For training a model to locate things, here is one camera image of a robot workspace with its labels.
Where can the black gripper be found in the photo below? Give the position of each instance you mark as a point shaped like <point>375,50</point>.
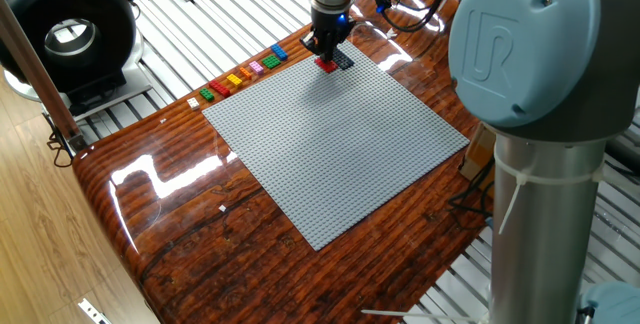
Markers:
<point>330,24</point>

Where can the wide red Lego plate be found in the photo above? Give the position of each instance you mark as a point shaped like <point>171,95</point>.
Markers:
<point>327,66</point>

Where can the black Lego plate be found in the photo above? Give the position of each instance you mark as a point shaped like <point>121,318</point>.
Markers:
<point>345,60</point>

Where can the blue Lego plate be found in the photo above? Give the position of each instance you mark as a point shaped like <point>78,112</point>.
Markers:
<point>279,52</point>

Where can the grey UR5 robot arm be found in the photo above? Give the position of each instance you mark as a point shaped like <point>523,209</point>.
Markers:
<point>540,214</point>

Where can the green square Lego plate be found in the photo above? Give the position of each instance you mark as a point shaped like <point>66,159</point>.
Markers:
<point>271,61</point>

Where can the pink Lego brick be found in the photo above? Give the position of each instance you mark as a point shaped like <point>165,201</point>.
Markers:
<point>256,67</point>

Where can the thin orange Lego brick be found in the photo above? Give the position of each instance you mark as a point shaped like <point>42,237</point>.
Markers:
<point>245,73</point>

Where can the yellow Lego brick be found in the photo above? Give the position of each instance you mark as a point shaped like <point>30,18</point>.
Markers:
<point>234,80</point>

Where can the grey Lego baseplate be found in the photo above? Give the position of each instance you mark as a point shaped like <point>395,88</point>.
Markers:
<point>335,149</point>

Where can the long red Lego plate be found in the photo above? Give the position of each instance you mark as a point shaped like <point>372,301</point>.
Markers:
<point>219,88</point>

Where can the small green Lego brick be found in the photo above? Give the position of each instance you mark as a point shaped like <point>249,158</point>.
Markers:
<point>207,94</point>

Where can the white Lego brick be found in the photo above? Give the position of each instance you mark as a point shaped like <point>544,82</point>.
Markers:
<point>193,103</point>

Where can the crumpled white paper scrap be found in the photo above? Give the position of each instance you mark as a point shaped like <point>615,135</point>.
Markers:
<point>391,33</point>

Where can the taped cardboard box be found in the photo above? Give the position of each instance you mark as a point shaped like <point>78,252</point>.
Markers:
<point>480,154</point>

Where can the looped white zip tie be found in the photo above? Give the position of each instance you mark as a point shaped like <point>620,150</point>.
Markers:
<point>550,179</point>

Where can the slanted metal frame beam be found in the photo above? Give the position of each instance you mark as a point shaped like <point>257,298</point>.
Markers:
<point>35,74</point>

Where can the white metal bracket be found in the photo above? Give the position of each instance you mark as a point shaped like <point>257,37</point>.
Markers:
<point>92,310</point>

